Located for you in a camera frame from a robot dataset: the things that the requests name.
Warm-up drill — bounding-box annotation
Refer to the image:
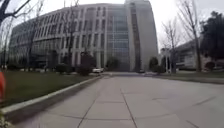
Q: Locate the white car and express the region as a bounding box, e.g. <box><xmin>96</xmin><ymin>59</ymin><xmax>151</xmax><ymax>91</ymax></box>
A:
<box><xmin>92</xmin><ymin>67</ymin><xmax>105</xmax><ymax>74</ymax></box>

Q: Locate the row of dark bushes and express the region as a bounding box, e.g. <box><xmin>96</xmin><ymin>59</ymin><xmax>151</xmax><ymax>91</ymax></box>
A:
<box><xmin>5</xmin><ymin>52</ymin><xmax>98</xmax><ymax>77</ymax></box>

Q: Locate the large grey curved building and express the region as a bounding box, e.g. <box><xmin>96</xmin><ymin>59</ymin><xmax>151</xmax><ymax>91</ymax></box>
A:
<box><xmin>7</xmin><ymin>0</ymin><xmax>160</xmax><ymax>73</ymax></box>

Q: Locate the grey concrete slab pavement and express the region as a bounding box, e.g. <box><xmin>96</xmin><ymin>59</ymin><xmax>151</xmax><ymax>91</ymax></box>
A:
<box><xmin>13</xmin><ymin>71</ymin><xmax>224</xmax><ymax>128</ymax></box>

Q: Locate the bare tree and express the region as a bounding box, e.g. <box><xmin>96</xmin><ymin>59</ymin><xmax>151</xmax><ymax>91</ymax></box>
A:
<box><xmin>175</xmin><ymin>0</ymin><xmax>205</xmax><ymax>74</ymax></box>
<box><xmin>161</xmin><ymin>17</ymin><xmax>182</xmax><ymax>74</ymax></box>

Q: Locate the low grey building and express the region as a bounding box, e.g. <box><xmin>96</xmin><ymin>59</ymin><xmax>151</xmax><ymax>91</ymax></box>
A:
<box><xmin>159</xmin><ymin>37</ymin><xmax>224</xmax><ymax>72</ymax></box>

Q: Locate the pale concrete kerb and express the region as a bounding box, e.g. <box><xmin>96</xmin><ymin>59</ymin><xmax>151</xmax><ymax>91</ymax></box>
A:
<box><xmin>0</xmin><ymin>74</ymin><xmax>105</xmax><ymax>125</ymax></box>

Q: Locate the green grass lawn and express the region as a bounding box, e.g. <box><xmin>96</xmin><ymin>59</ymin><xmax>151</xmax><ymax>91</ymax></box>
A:
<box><xmin>0</xmin><ymin>69</ymin><xmax>98</xmax><ymax>108</ymax></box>

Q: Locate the row of bare trees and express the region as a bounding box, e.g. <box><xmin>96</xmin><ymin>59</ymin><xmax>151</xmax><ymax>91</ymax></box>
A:
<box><xmin>0</xmin><ymin>0</ymin><xmax>81</xmax><ymax>75</ymax></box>

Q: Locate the grass strip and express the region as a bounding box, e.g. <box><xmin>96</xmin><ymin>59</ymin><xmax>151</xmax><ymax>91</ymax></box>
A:
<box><xmin>156</xmin><ymin>69</ymin><xmax>224</xmax><ymax>85</ymax></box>

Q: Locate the dark evergreen tree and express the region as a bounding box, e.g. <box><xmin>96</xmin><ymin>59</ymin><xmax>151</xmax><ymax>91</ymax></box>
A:
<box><xmin>199</xmin><ymin>10</ymin><xmax>224</xmax><ymax>63</ymax></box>

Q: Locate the orange object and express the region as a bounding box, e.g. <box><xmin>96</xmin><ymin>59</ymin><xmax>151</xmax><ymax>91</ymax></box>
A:
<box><xmin>0</xmin><ymin>71</ymin><xmax>7</xmax><ymax>102</ymax></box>

